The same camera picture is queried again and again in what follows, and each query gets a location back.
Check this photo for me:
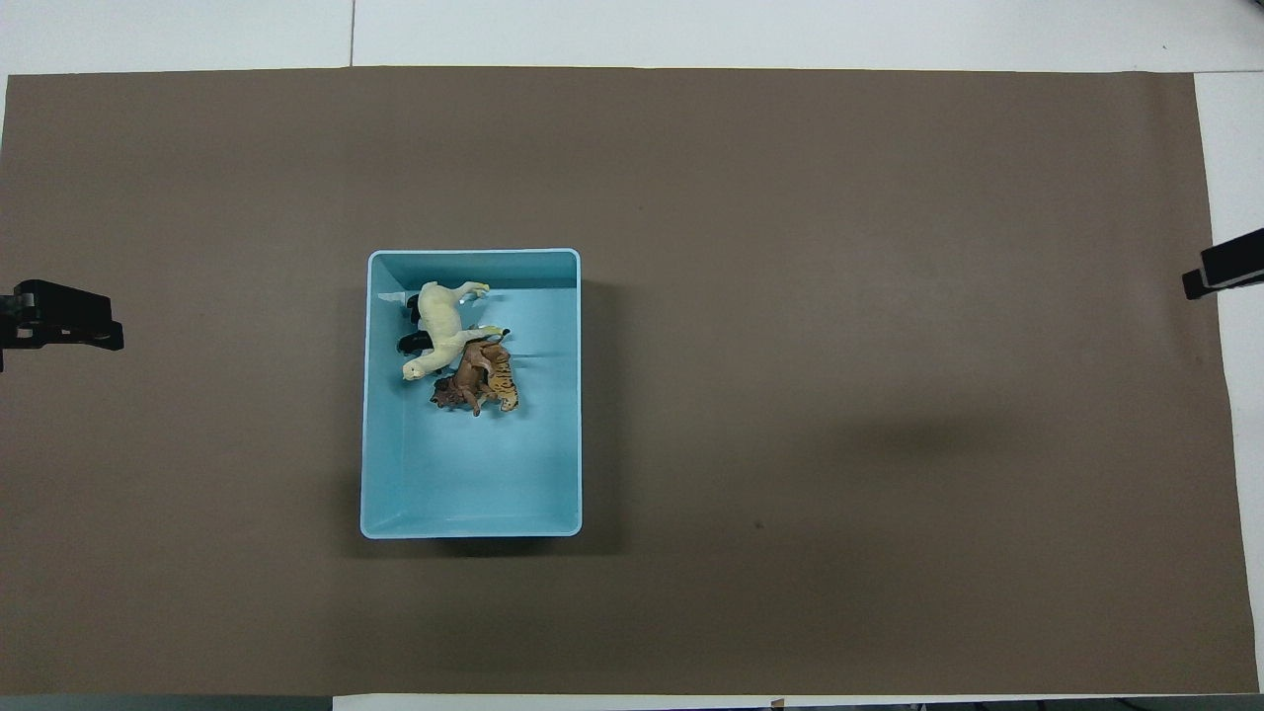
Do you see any light blue plastic storage box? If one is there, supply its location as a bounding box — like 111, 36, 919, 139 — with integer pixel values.
359, 248, 584, 540

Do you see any black and white panda toy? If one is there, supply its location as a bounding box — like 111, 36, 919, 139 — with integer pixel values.
397, 296, 435, 355

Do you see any brown lion toy figure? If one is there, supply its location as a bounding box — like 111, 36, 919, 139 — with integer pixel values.
430, 336, 510, 417

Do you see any orange striped tiger toy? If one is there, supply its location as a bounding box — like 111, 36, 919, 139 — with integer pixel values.
489, 351, 520, 413

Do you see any brown paper table mat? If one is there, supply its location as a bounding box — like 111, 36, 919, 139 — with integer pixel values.
0, 67, 1260, 697

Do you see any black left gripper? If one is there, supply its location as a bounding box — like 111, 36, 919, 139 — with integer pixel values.
0, 279, 125, 371

